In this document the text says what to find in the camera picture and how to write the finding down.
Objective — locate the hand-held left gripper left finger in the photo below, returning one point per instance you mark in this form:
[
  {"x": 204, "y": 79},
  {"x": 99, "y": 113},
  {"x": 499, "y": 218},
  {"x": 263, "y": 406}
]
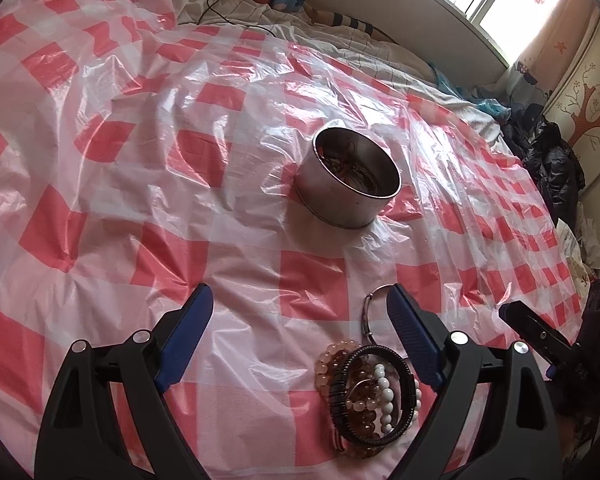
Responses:
[{"x": 187, "y": 332}]

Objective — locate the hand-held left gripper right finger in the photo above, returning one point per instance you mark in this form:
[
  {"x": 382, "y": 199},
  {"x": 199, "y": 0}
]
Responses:
[{"x": 412, "y": 327}]

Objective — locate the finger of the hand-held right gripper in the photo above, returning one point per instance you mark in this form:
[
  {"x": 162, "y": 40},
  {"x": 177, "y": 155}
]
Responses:
[{"x": 532, "y": 327}]

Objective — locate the thin metal bangle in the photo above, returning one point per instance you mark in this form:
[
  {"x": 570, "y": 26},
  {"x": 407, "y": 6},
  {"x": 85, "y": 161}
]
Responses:
[{"x": 365, "y": 312}]

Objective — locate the round metal tin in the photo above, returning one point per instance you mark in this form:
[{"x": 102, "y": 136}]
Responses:
[{"x": 337, "y": 200}]

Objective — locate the heap of light clothes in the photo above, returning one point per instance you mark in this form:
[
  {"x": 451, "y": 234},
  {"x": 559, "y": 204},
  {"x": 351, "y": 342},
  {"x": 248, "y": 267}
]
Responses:
[{"x": 587, "y": 245}]

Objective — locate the red checkered plastic sheet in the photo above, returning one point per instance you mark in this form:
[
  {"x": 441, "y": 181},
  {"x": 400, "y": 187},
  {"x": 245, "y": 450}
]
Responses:
[{"x": 155, "y": 185}]

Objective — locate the black puffer jacket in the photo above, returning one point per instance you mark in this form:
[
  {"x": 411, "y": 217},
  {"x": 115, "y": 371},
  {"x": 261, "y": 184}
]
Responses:
[{"x": 552, "y": 160}]

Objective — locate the blue plastic bag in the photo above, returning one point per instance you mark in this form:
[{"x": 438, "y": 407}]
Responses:
[{"x": 487, "y": 105}]

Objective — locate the wardrobe with tree sticker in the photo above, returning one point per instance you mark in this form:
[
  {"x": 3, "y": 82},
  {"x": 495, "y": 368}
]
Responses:
[{"x": 592, "y": 105}]

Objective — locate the pink cartoon curtain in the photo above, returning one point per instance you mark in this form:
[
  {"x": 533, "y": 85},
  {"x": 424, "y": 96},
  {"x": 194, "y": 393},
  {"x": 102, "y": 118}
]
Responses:
[{"x": 527, "y": 80}]

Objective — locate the striped pillow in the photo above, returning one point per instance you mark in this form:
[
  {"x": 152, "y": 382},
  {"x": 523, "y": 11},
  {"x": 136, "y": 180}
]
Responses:
[{"x": 352, "y": 22}]

